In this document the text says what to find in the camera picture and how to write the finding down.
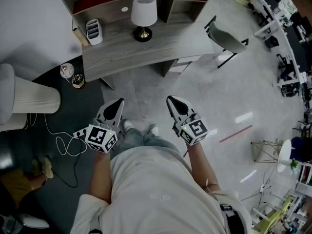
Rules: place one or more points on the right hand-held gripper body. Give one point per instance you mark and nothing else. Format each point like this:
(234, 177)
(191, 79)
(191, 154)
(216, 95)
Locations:
(195, 130)

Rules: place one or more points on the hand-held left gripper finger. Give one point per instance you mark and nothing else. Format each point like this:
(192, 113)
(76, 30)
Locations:
(120, 114)
(102, 110)

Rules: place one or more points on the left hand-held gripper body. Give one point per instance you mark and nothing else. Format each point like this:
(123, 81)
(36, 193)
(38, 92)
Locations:
(100, 136)

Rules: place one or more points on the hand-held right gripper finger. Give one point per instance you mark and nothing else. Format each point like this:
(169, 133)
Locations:
(170, 112)
(187, 105)

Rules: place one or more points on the white table lamp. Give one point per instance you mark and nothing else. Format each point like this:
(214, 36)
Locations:
(143, 8)

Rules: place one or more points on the person's right forearm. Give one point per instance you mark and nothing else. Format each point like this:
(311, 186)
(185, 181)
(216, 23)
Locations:
(202, 164)

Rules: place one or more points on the person's left forearm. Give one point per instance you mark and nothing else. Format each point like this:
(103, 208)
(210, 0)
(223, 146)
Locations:
(100, 174)

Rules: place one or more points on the grey wooden desk with shelves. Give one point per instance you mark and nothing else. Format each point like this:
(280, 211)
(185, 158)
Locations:
(146, 52)

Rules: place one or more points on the white slotted organiser box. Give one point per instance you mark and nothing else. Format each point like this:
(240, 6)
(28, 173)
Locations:
(95, 38)

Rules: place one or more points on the person's left shoe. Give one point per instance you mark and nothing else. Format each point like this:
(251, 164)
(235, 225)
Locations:
(127, 125)

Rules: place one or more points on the person's shoe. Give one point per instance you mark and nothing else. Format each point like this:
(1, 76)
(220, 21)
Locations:
(127, 125)
(153, 129)

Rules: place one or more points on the white power strip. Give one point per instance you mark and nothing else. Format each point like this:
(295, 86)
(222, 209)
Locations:
(80, 132)

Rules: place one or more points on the person's right shoe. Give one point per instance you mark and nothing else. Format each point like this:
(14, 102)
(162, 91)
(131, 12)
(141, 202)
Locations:
(153, 129)

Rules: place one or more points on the person's blue jeans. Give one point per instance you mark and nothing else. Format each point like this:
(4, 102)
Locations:
(136, 140)

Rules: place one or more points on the red floor tape strip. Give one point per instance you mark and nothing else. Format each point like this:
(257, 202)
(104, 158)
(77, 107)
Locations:
(236, 133)

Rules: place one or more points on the person in white shirt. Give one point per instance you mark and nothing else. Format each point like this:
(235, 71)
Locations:
(151, 191)

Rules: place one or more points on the white round disc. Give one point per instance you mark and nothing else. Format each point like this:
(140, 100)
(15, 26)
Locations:
(124, 9)

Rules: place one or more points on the black storage box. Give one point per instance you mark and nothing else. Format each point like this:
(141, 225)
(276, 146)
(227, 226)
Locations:
(271, 41)

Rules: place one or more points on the small green potted plant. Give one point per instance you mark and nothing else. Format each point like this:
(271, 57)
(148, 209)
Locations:
(294, 164)

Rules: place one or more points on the black office chair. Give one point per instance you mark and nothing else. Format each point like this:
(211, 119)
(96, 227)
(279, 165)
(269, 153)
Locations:
(264, 16)
(286, 67)

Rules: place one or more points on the yellow-green chair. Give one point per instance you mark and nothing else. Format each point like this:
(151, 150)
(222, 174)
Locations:
(273, 216)

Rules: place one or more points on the grey chair with black frame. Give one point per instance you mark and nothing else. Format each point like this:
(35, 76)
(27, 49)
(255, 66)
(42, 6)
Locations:
(226, 38)

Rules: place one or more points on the white frame office desk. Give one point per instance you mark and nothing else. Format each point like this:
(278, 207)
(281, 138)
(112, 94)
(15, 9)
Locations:
(262, 32)

